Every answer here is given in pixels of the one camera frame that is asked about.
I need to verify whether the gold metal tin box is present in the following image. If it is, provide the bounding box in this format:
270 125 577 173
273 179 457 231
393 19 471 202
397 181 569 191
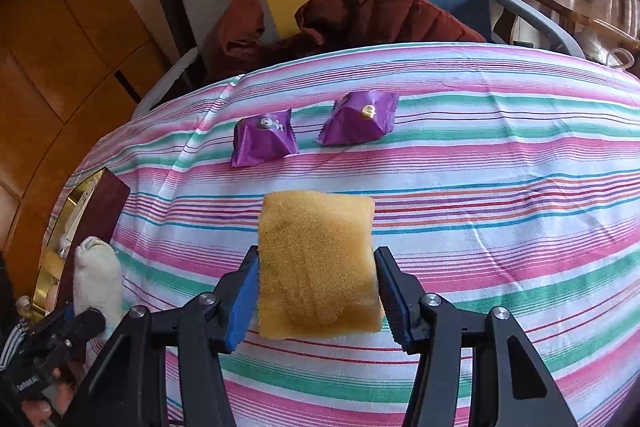
31 167 132 314

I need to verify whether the wooden cabinet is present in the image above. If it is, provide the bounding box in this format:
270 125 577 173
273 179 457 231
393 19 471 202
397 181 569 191
0 0 171 298

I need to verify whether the dark red jacket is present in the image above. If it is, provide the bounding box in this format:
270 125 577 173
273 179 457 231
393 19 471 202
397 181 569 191
202 0 488 82

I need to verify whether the purple snack packet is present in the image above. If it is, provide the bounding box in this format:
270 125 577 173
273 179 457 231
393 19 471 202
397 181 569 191
231 109 300 168
317 90 400 146

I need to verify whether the person's left hand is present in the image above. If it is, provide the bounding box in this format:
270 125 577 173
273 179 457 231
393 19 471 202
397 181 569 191
20 367 73 427

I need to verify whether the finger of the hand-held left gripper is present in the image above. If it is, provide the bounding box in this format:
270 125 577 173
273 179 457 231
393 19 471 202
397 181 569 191
50 306 107 349

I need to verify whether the wooden shelf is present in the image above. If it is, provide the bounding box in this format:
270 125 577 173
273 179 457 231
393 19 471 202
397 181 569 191
492 0 640 54

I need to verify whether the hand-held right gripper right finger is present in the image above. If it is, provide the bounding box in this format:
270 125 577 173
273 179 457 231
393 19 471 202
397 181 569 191
374 246 566 427

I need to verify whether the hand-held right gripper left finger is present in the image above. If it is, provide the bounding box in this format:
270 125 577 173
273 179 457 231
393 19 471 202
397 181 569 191
75 246 261 427

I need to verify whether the yellow sponge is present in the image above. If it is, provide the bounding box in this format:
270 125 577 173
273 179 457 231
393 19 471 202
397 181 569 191
257 191 386 340

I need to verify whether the striped tablecloth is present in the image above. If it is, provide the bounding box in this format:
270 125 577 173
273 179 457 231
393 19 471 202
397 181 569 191
42 42 640 427

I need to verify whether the white cloth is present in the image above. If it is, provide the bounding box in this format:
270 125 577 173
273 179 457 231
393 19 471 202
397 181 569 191
74 236 125 343

